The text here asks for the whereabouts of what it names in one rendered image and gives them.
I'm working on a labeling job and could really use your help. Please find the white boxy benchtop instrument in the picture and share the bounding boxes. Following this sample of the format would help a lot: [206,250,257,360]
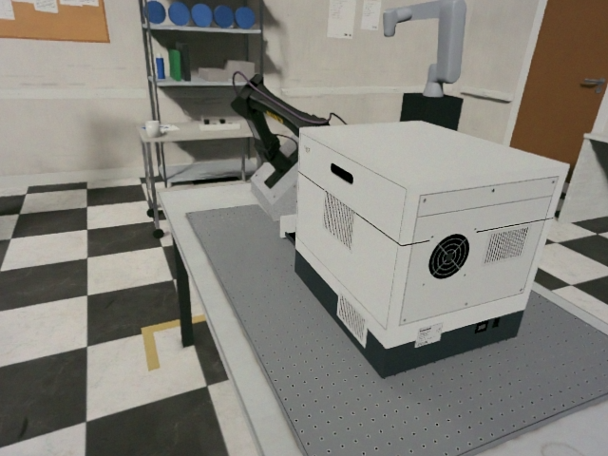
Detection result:
[280,121,570,379]

